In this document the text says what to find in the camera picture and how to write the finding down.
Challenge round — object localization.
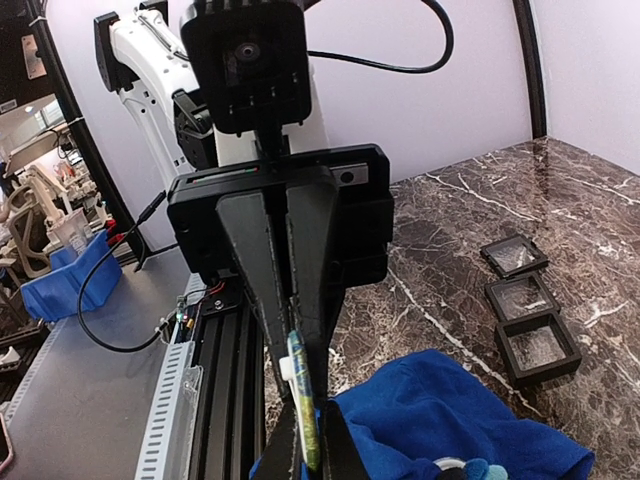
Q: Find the right black frame post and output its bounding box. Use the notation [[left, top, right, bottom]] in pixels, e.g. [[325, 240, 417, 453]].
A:
[[512, 0, 547, 139]]

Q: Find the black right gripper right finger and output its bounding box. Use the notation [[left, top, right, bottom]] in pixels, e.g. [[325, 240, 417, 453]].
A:
[[319, 400, 369, 480]]

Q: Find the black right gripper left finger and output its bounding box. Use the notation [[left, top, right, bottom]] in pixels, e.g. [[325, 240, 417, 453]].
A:
[[249, 398, 304, 480]]

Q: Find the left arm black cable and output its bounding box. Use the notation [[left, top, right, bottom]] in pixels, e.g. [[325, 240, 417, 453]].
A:
[[305, 0, 455, 75]]

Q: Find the rainbow flower plush brooch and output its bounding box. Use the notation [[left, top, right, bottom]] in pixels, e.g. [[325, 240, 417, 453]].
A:
[[435, 457, 509, 480]]

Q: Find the black display box far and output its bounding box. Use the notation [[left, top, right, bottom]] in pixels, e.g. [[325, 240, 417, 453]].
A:
[[480, 234, 549, 279]]

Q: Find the black display box middle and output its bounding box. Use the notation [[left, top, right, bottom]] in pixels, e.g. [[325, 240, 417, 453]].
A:
[[484, 272, 561, 322]]

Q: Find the black front aluminium rail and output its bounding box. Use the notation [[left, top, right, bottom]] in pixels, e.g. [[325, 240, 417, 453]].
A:
[[188, 278, 266, 479]]

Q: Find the white slotted cable duct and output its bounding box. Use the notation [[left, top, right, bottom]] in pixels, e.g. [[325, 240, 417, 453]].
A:
[[134, 274, 205, 479]]

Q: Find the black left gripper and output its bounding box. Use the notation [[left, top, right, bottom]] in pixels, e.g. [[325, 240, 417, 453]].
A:
[[167, 144, 391, 395]]

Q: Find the blue plastic bin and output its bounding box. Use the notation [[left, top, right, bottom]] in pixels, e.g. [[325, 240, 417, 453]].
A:
[[21, 230, 122, 322]]

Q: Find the green oval brooch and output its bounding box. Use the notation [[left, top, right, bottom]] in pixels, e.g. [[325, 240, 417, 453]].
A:
[[279, 330, 321, 471]]

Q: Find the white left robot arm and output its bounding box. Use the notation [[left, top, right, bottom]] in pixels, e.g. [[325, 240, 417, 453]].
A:
[[94, 1, 394, 398]]

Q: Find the left black frame post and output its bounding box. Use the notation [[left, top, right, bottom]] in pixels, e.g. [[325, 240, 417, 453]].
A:
[[25, 0, 134, 231]]

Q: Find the blue printed t-shirt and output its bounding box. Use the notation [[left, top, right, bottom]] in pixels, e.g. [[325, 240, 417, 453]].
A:
[[249, 348, 596, 480]]

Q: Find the black display box near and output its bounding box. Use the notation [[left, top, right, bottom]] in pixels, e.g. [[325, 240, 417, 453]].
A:
[[495, 311, 582, 389]]

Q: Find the black display box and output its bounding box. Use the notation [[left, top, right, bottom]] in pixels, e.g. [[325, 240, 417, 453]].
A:
[[480, 234, 549, 279], [495, 311, 582, 389], [484, 272, 561, 322]]

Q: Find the black frame post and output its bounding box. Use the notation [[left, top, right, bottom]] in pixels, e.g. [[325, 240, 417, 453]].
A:
[[25, 0, 134, 231], [512, 0, 547, 139]]

